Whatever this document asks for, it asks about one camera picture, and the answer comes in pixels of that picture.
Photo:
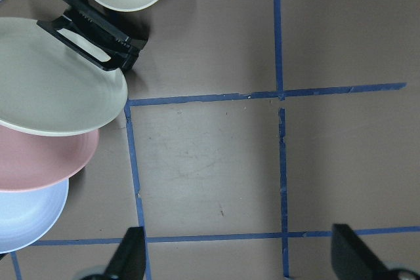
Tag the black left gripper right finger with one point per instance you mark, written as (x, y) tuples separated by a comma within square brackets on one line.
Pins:
[(351, 258)]

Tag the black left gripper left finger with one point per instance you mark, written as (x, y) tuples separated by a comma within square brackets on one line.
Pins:
[(128, 261)]

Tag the light blue plate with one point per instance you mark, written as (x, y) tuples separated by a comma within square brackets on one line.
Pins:
[(26, 216)]

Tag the pink plate in rack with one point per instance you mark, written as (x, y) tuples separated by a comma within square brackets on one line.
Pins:
[(30, 162)]

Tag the cream plate in rack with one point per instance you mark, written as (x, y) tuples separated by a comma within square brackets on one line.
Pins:
[(48, 89)]

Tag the black dish rack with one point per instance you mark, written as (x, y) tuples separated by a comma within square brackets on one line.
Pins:
[(89, 23)]

